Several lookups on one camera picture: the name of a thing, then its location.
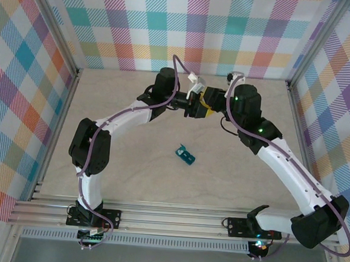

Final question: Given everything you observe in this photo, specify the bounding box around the teal pill organizer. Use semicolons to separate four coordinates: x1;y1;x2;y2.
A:
173;143;198;166

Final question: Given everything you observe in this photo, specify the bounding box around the right control board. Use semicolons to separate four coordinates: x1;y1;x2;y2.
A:
250;239;272;255

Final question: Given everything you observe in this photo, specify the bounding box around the control board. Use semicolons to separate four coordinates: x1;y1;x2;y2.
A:
250;239;272;255
77;228;108;245

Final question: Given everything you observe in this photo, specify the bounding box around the left control board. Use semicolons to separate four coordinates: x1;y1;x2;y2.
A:
77;228;108;245

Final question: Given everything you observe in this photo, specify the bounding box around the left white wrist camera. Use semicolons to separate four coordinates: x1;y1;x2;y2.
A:
186;72;207;100

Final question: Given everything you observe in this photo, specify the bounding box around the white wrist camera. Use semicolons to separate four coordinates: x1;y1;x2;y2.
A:
226;70;247;88
186;72;207;100

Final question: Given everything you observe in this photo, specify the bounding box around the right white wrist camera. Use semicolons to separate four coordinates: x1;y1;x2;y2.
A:
226;70;247;88

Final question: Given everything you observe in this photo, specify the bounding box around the aluminium frame post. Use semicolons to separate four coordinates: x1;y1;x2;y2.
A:
285;0;350;92
21;0;88;80

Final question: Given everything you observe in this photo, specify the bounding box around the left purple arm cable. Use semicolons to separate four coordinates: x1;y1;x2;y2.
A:
73;48;196;258

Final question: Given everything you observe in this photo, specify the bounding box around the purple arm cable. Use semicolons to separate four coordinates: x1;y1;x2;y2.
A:
73;48;196;258
213;77;350;262

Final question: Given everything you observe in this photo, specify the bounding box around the aluminium mounting rail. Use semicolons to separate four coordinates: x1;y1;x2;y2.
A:
6;189;342;251

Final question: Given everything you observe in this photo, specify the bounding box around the thin black base cable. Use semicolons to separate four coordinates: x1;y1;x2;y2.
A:
221;212;236;231

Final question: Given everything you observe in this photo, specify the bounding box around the aluminium side rail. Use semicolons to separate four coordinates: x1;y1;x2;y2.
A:
29;65;83;205

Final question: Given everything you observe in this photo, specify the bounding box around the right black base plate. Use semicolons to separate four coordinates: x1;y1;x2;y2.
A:
225;216;284;241

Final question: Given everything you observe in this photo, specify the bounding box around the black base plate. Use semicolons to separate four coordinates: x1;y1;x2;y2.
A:
65;205;123;231
225;216;284;241

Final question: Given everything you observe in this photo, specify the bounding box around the grey slotted cable duct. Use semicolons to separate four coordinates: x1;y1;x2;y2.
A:
20;223;252;256

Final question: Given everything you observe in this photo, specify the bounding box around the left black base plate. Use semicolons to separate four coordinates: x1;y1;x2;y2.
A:
65;205;123;231

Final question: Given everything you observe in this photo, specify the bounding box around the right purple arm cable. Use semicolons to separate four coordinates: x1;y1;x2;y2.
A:
213;77;350;262

